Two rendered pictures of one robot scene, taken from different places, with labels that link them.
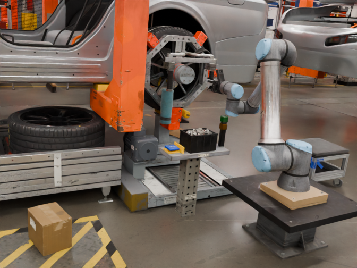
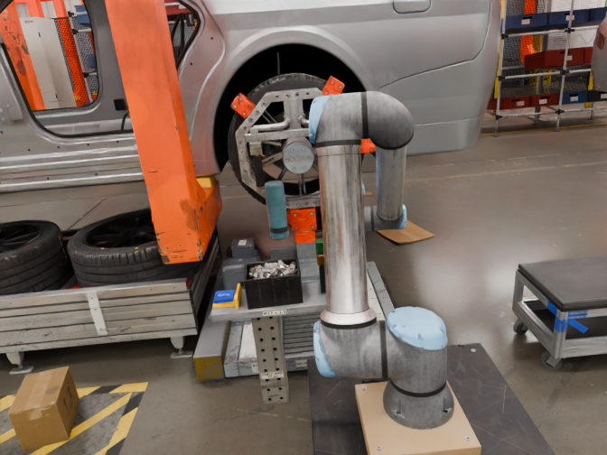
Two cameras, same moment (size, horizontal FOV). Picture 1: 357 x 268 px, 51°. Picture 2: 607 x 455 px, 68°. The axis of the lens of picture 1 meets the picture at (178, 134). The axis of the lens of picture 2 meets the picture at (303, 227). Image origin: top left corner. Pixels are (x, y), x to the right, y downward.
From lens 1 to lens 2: 1.44 m
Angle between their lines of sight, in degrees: 28
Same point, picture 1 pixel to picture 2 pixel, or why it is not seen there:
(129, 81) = (160, 186)
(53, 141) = (98, 271)
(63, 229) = (45, 418)
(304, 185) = (423, 416)
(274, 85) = (336, 199)
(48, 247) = (27, 441)
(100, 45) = not seen: hidden behind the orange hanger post
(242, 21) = (432, 41)
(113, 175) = (182, 321)
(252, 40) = (460, 73)
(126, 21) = (129, 91)
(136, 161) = not seen: hidden behind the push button
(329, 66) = not seen: outside the picture
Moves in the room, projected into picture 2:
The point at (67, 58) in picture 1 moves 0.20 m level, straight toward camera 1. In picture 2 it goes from (133, 147) to (109, 156)
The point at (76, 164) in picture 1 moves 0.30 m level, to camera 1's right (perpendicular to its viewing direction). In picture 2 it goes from (124, 305) to (175, 318)
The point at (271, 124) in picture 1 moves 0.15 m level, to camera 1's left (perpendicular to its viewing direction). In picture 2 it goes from (333, 282) to (283, 273)
